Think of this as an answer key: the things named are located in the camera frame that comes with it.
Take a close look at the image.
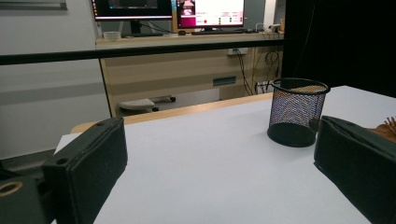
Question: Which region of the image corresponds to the black mesh pen holder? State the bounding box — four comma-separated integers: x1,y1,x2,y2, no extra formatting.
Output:
266,77,332,148

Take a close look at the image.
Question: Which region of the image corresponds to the white bowl on desk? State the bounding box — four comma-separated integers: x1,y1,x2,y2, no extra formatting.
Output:
103,31,122,41

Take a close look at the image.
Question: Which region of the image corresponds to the bundle of cables under desk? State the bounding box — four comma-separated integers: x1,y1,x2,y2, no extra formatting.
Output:
234,49,283,95

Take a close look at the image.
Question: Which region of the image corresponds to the white cabinet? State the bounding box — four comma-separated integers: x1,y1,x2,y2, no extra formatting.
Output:
0,0,112,161

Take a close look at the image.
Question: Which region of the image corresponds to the black curtain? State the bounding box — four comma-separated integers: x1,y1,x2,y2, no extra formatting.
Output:
281,0,396,98

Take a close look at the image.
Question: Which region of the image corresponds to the brown wooden hairbrush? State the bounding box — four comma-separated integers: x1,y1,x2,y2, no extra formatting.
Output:
367,116,396,144

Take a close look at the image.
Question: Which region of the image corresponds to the black keyboard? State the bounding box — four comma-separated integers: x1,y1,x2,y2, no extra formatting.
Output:
190,29,247,36

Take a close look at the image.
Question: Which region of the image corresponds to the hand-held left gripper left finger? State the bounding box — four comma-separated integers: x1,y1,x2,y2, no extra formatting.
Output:
41,116,129,224

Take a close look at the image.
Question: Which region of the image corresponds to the bright-screen computer monitor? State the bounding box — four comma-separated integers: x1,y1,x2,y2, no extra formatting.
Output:
176,0,246,32

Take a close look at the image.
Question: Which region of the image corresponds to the white chair base with castors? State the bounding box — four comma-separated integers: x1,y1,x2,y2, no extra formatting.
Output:
118,94,177,115

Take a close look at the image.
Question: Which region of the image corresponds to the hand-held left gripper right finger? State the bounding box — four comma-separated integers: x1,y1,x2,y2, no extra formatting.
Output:
313,115,396,224

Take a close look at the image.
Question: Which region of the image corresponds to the white power strip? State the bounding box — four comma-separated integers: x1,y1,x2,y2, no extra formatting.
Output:
226,47,249,57

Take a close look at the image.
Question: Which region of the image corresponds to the light wooden desk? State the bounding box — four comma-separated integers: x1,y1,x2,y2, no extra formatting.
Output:
95,31,285,118

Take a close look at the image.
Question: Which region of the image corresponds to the dark-screen computer monitor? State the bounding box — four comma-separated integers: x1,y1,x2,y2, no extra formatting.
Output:
91,0,174,35

